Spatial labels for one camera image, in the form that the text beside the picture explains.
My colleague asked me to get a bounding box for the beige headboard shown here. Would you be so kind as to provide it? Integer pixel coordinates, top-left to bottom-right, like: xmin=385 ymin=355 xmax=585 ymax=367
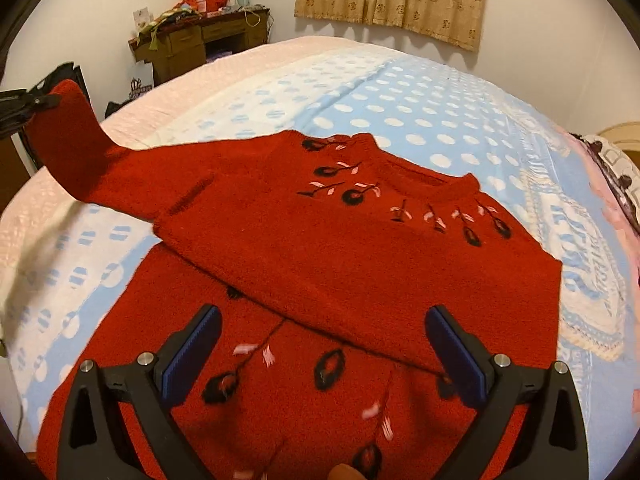
xmin=597 ymin=121 xmax=640 ymax=146

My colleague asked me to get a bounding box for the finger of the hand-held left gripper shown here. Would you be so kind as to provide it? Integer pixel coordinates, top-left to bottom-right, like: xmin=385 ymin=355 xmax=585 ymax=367
xmin=0 ymin=88 xmax=58 ymax=110
xmin=0 ymin=107 xmax=36 ymax=137

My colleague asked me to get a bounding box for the blue dotted blanket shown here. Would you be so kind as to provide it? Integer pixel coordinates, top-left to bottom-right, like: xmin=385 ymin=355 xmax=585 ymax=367
xmin=10 ymin=47 xmax=640 ymax=480

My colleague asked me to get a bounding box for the red knitted sweater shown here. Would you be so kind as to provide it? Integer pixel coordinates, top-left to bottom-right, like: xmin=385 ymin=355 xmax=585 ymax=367
xmin=35 ymin=80 xmax=563 ymax=480

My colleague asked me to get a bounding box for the brown wooden desk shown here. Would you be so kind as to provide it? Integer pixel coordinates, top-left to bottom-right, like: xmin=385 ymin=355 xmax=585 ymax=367
xmin=129 ymin=7 xmax=273 ymax=86

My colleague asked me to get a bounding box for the colourful cloth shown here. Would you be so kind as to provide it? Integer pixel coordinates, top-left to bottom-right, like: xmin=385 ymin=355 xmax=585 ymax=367
xmin=129 ymin=7 xmax=203 ymax=51

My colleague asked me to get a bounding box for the patterned pillow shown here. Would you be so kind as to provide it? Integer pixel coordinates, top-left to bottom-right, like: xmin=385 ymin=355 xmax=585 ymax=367
xmin=580 ymin=132 xmax=640 ymax=233

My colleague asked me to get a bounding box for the pale pink bed sheet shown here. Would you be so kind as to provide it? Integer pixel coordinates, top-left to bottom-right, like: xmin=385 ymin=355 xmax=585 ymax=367
xmin=0 ymin=35 xmax=396 ymax=361

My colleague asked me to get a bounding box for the white card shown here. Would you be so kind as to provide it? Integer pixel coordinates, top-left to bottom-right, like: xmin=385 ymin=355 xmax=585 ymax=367
xmin=132 ymin=6 xmax=153 ymax=36

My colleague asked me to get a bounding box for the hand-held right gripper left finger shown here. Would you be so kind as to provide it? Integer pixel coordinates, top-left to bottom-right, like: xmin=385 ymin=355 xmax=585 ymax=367
xmin=56 ymin=304 xmax=223 ymax=480

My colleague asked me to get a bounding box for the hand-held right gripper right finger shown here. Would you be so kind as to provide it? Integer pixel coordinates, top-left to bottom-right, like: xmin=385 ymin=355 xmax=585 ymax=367
xmin=424 ymin=305 xmax=587 ymax=480

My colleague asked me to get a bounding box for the white paper bag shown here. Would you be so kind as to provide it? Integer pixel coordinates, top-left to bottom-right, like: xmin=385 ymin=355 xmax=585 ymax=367
xmin=127 ymin=62 xmax=153 ymax=98

